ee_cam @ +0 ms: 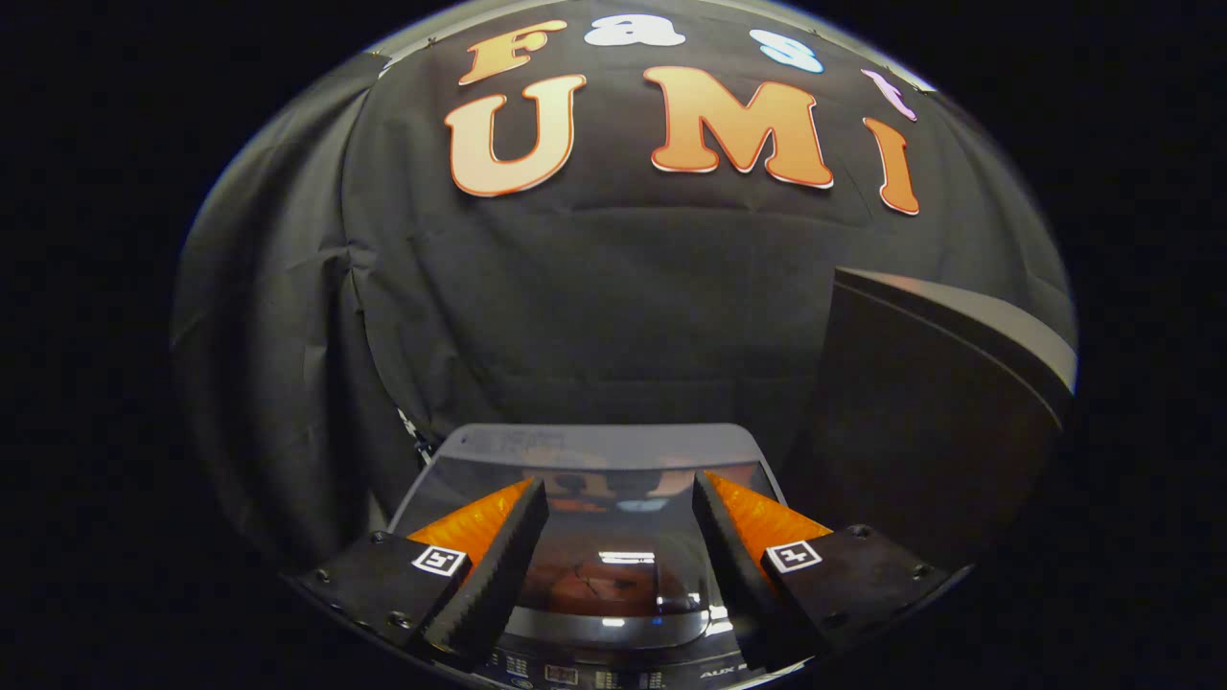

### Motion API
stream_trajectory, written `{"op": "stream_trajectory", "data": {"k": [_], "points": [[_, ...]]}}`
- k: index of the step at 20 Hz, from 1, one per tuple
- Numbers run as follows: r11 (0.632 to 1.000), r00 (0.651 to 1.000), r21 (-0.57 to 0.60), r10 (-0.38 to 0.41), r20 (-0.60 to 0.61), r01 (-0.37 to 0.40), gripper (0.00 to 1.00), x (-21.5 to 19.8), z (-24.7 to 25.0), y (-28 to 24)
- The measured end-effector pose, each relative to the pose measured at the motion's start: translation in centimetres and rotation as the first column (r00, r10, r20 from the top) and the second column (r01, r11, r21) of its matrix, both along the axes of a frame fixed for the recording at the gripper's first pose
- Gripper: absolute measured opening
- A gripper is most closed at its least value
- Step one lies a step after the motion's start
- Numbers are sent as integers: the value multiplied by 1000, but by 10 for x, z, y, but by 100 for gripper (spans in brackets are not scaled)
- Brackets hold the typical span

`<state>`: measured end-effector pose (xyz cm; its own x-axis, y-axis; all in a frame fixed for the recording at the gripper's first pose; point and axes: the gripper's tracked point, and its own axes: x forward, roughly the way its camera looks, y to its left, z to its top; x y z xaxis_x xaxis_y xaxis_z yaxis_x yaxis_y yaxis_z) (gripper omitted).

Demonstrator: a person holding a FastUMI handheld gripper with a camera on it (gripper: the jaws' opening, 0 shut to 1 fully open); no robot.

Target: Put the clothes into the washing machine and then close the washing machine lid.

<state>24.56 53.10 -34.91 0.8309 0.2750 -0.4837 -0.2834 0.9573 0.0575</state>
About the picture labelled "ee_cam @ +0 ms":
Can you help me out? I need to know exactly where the yellow polo shirt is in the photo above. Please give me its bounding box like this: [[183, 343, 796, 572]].
[[525, 561, 672, 617]]

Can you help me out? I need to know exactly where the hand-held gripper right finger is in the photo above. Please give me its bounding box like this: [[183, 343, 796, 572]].
[[692, 470, 950, 672]]

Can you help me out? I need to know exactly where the dark glass washing machine lid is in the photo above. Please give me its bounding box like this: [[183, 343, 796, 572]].
[[388, 422, 787, 648]]

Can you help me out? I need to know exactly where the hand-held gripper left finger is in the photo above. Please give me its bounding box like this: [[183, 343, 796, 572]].
[[292, 477, 549, 672]]

